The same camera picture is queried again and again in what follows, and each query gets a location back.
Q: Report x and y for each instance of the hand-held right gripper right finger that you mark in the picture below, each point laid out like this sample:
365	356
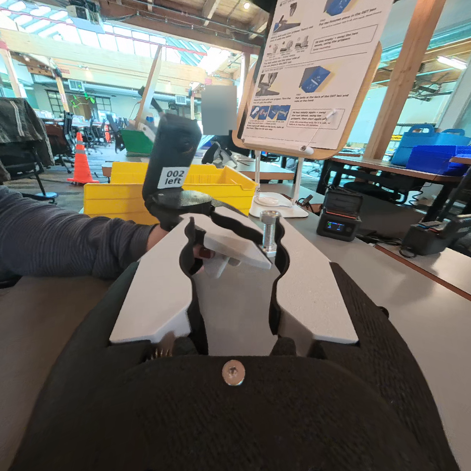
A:
312	294

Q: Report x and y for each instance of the black power station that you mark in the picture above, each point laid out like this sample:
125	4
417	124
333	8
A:
427	239
338	217

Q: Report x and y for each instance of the orange traffic cone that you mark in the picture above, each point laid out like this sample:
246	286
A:
81	162

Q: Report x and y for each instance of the thin wooden stick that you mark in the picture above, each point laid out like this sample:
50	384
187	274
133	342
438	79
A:
151	84

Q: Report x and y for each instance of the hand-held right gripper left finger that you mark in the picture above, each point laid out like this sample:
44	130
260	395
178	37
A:
158	294

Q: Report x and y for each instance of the black swivel office chair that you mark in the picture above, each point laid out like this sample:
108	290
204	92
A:
25	165

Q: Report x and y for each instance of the wood edged desk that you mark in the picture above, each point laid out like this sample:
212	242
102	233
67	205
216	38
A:
272	171

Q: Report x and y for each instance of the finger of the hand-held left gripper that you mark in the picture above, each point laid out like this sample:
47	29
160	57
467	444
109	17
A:
235	220
239	250

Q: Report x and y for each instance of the brown top office desk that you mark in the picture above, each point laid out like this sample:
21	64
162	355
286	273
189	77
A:
386	167

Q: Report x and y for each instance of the wooden board with instruction sheet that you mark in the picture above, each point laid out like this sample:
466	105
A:
312	73

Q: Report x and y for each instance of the grey striped jacket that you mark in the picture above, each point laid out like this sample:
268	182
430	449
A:
22	125

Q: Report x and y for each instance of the steel hex bolt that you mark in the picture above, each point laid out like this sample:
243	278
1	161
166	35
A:
269	235

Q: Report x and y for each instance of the green plastic bin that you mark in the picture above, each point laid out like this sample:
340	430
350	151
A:
134	141

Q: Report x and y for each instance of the black and white handheld device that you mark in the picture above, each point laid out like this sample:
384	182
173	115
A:
217	154

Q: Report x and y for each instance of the blue plastic bin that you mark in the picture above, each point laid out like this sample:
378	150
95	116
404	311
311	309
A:
430	160

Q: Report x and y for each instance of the person's left forearm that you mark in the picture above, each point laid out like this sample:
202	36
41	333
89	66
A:
73	239

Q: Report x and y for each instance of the yellow plastic bin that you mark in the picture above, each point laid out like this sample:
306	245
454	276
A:
121	198

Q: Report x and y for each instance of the ceiling mounted projector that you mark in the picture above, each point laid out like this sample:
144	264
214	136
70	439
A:
84	18

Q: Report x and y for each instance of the light wooden post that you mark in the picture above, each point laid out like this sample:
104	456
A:
404	73

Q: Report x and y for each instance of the person's left hand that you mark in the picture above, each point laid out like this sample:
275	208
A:
202	259

